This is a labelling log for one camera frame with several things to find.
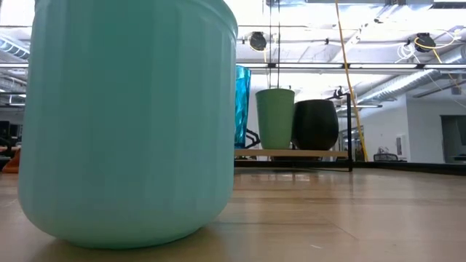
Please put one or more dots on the light blue mug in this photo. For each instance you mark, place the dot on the light blue mug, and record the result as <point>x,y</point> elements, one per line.
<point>127,127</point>

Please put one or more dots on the ceiling strip light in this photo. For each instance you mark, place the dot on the ceiling strip light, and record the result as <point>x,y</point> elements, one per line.
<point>309,66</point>

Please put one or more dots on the black mug yellow inside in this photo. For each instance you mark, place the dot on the black mug yellow inside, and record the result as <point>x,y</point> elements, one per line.
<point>315,125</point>

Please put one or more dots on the black office chair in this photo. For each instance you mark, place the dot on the black office chair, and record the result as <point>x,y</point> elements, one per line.
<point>386,157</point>

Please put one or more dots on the wooden shelf black metal legs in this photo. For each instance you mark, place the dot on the wooden shelf black metal legs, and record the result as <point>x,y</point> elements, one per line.
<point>291,153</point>

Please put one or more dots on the orange cloth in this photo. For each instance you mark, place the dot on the orange cloth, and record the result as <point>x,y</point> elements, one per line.
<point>14,165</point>

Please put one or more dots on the silver ventilation duct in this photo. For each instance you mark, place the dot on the silver ventilation duct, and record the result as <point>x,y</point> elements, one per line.
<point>407,83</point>
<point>14,51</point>

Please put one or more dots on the black aluminium rig frame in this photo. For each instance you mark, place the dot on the black aluminium rig frame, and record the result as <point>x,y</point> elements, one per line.
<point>400,167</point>

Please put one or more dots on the green plastic cup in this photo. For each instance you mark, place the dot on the green plastic cup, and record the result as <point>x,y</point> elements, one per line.
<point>275,120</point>

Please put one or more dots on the teal faceted plastic tumbler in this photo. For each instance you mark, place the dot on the teal faceted plastic tumbler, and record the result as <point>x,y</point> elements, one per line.
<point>242,109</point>

